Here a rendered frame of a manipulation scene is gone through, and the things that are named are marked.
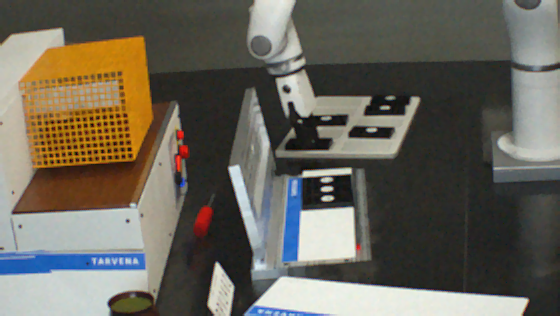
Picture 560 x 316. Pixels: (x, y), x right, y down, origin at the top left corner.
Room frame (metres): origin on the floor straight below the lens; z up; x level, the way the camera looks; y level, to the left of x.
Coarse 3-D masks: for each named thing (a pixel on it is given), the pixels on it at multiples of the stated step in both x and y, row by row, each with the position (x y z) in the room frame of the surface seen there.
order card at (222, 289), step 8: (216, 264) 1.74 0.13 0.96; (216, 272) 1.71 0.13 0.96; (224, 272) 1.75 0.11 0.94; (216, 280) 1.69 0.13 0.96; (224, 280) 1.72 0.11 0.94; (216, 288) 1.66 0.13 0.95; (224, 288) 1.70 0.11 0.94; (232, 288) 1.73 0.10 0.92; (216, 296) 1.64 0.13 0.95; (224, 296) 1.67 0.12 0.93; (232, 296) 1.71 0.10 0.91; (208, 304) 1.59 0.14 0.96; (216, 304) 1.62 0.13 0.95; (224, 304) 1.65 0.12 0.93; (216, 312) 1.60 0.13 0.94; (224, 312) 1.63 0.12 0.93
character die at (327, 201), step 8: (344, 192) 2.07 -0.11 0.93; (352, 192) 2.07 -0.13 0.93; (304, 200) 2.06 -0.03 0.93; (312, 200) 2.05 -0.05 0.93; (320, 200) 2.05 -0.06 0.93; (328, 200) 2.04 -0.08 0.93; (336, 200) 2.04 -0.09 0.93; (344, 200) 2.04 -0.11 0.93; (352, 200) 2.03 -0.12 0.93; (304, 208) 2.03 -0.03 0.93; (312, 208) 2.03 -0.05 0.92; (320, 208) 2.03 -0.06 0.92; (328, 208) 2.03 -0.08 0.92; (336, 208) 2.03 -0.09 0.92
